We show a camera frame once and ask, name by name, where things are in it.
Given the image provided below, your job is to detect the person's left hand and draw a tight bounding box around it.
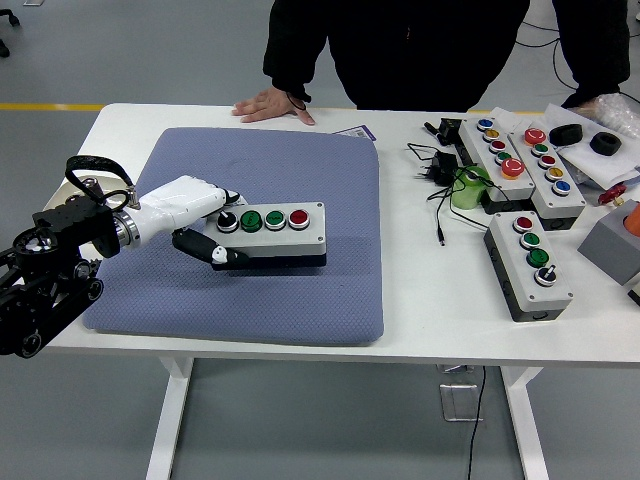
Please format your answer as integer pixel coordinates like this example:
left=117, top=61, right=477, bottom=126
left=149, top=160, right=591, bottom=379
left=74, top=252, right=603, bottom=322
left=566, top=97, right=602, bottom=115

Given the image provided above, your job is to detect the person's right hand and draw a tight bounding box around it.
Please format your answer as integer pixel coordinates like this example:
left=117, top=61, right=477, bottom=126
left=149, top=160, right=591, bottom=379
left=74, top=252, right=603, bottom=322
left=231, top=87, right=316, bottom=126

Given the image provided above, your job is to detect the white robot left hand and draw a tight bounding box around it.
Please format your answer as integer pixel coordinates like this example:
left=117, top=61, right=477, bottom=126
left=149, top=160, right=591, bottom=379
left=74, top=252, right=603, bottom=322
left=133, top=174, right=251, bottom=267

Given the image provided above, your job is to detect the grey four-button control box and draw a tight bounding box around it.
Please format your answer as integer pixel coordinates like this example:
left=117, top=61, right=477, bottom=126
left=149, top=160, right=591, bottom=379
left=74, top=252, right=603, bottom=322
left=210, top=201, right=329, bottom=274

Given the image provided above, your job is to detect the five-button box, red mushroom end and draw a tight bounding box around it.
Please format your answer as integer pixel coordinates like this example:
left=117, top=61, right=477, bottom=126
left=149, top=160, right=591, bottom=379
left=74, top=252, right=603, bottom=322
left=506, top=126, right=587, bottom=232

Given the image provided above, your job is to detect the five-button box, blue end button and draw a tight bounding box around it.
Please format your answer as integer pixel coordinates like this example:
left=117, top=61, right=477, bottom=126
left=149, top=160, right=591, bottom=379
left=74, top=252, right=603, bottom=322
left=451, top=116, right=538, bottom=215

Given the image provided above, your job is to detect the grey box with orange button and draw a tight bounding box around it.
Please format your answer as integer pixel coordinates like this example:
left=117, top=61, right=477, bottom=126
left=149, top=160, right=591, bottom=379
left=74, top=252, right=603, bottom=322
left=578, top=198, right=640, bottom=287

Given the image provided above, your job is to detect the grey four-button box, black selector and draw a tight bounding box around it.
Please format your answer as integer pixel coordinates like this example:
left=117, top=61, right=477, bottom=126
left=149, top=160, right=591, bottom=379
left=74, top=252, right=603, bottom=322
left=482, top=210, right=575, bottom=323

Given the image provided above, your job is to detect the clear plastic bag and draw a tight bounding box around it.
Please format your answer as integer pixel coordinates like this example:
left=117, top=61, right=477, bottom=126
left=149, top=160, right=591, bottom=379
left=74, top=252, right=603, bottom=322
left=592, top=93, right=640, bottom=135

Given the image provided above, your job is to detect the large white paper sheet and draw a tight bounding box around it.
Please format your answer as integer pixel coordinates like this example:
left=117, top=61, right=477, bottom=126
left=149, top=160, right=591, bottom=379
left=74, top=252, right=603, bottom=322
left=542, top=102, right=640, bottom=191

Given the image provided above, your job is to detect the small white paper sheet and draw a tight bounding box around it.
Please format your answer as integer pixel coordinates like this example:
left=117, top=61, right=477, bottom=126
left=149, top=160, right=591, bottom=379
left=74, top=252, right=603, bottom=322
left=487, top=106, right=531, bottom=129

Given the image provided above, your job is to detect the purple and white label card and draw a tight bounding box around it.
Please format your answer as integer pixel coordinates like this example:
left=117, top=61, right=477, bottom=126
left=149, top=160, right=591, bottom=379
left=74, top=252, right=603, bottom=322
left=332, top=124, right=377, bottom=142

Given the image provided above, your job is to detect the small black device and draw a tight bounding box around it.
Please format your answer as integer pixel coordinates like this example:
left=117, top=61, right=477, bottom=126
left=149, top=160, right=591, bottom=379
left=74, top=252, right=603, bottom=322
left=438, top=117, right=465, bottom=144

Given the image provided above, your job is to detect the blue-grey textured mat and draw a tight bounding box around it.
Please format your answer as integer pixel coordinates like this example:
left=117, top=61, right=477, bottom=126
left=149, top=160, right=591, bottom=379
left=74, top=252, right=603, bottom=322
left=82, top=127, right=385, bottom=347

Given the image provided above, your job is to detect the green tape roll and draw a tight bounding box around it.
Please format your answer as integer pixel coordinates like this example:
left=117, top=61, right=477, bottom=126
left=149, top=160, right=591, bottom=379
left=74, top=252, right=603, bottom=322
left=451, top=166, right=494, bottom=211

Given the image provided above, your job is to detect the white table leg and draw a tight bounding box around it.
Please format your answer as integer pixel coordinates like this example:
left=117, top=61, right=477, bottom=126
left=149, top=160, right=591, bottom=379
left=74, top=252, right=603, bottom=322
left=144, top=357, right=196, bottom=480
left=499, top=366, right=551, bottom=480

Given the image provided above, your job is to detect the black chair base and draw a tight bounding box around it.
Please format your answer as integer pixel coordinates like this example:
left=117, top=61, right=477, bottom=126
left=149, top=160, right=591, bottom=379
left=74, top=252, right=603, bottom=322
left=0, top=10, right=22, bottom=59

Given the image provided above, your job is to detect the metal floor plate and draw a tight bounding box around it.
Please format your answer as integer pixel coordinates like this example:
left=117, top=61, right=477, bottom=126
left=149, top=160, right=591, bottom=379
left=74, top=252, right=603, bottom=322
left=438, top=382, right=485, bottom=423

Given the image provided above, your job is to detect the black foam ring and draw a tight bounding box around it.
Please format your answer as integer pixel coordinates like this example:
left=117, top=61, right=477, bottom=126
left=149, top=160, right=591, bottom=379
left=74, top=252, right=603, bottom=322
left=588, top=131, right=623, bottom=157
left=548, top=123, right=584, bottom=148

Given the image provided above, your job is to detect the black floor cable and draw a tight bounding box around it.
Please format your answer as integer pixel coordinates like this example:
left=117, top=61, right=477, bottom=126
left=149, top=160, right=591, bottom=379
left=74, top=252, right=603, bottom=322
left=517, top=19, right=584, bottom=91

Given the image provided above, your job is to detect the black power adapter with cord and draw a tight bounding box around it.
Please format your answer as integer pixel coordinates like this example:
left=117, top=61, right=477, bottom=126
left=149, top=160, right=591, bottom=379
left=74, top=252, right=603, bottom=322
left=406, top=142, right=511, bottom=248

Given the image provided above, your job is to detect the black hanging cable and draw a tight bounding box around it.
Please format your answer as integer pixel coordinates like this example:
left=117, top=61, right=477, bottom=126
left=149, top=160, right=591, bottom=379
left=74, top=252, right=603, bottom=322
left=467, top=367, right=488, bottom=480

